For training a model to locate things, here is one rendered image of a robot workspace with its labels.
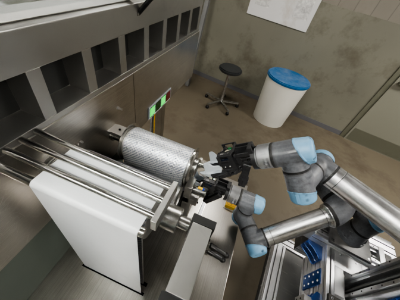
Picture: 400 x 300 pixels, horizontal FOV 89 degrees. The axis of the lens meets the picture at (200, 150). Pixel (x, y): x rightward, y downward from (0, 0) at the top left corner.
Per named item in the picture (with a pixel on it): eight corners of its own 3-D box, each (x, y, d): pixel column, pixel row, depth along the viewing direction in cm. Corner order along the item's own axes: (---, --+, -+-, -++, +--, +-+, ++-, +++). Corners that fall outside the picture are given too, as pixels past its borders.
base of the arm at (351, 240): (362, 230, 122) (375, 223, 115) (364, 253, 111) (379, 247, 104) (336, 217, 125) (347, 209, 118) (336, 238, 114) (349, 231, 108)
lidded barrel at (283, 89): (288, 117, 359) (312, 78, 307) (282, 135, 317) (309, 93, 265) (255, 103, 372) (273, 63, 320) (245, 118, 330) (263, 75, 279)
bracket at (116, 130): (121, 138, 74) (121, 135, 73) (107, 133, 75) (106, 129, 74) (129, 131, 78) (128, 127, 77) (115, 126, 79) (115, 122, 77)
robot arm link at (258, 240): (366, 222, 82) (250, 261, 85) (347, 198, 89) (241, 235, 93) (377, 212, 73) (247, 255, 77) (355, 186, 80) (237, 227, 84)
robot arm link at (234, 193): (237, 194, 92) (233, 209, 86) (227, 190, 92) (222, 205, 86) (242, 184, 86) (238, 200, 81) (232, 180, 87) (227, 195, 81)
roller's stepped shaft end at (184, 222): (197, 239, 50) (200, 234, 48) (175, 229, 51) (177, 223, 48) (202, 227, 52) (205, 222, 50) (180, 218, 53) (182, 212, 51)
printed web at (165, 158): (143, 284, 76) (140, 224, 41) (88, 257, 79) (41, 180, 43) (183, 200, 103) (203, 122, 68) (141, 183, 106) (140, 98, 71)
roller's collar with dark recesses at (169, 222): (172, 237, 51) (174, 227, 46) (150, 228, 51) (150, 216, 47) (182, 215, 55) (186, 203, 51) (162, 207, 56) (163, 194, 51)
